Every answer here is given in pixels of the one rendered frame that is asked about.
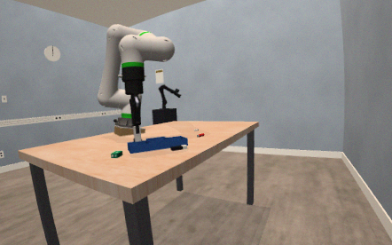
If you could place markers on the blue rack of bins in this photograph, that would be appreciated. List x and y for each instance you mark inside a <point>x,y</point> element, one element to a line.
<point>151,144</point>

